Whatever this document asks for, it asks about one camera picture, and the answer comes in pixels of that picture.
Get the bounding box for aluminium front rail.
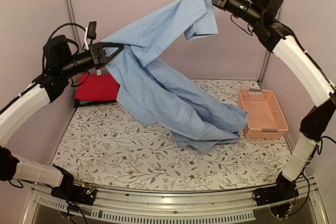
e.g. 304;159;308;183
23;177;330;223

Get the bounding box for floral patterned tablecloth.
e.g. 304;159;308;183
51;77;299;191

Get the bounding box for pink perforated plastic basket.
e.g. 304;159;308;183
238;88;288;140

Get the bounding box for red t-shirt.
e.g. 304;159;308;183
75;73;119;102

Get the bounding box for aluminium frame post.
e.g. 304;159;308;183
64;0;80;44
257;0;289;86

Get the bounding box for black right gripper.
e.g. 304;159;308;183
196;0;265;26

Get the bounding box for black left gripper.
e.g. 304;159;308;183
59;41;124;79

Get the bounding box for aluminium frame post right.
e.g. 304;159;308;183
257;0;289;86

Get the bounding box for light blue shirt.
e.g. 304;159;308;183
105;0;247;153

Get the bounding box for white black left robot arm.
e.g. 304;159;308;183
1;22;124;200

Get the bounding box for folded black striped garment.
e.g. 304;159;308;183
73;99;117;109

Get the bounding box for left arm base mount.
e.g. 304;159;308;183
51;180;97;206

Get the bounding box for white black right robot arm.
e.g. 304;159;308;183
212;0;335;201

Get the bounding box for aluminium frame post left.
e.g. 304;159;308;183
64;0;80;44

